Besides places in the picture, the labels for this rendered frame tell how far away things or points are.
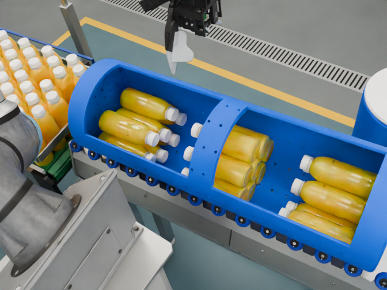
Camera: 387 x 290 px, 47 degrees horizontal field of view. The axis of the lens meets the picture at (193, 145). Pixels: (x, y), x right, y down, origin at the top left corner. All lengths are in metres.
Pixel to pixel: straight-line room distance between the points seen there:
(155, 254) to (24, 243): 0.30
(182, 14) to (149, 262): 0.52
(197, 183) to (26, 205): 0.44
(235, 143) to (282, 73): 1.90
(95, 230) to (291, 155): 0.63
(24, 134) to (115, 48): 2.47
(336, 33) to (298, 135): 2.13
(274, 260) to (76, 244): 0.63
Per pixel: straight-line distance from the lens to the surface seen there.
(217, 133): 1.06
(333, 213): 1.14
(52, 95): 1.50
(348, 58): 3.13
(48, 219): 0.83
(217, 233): 1.32
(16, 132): 0.94
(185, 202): 1.30
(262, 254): 1.29
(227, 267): 2.21
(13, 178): 0.85
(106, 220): 0.88
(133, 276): 0.99
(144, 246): 1.01
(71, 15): 1.85
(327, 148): 1.22
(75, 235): 0.82
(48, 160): 1.54
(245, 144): 1.10
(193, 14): 0.86
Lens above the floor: 2.04
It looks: 51 degrees down
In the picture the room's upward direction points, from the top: 11 degrees counter-clockwise
